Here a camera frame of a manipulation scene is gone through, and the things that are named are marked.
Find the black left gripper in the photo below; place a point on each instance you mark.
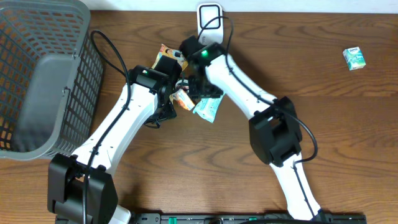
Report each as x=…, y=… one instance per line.
x=170, y=113

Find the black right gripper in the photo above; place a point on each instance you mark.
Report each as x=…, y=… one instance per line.
x=215, y=92

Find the dark green round-logo box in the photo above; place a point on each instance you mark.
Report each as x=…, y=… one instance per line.
x=182, y=84

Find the orange tissue pack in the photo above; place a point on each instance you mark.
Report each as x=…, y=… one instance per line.
x=181, y=97

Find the teal snack wrapper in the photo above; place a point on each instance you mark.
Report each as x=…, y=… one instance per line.
x=207, y=108

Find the yellow wet wipes pack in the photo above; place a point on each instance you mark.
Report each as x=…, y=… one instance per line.
x=172, y=53

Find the small teal tissue pack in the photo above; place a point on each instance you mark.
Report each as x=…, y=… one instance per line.
x=354, y=58

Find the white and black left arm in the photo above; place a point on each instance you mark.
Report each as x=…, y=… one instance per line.
x=80, y=186

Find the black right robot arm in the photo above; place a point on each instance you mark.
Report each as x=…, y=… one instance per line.
x=274, y=128

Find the white barcode scanner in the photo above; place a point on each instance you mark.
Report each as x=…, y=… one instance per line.
x=210, y=23

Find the dark grey plastic basket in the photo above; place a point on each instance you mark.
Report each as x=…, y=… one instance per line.
x=50, y=78

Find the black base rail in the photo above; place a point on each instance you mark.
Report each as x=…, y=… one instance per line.
x=155, y=218

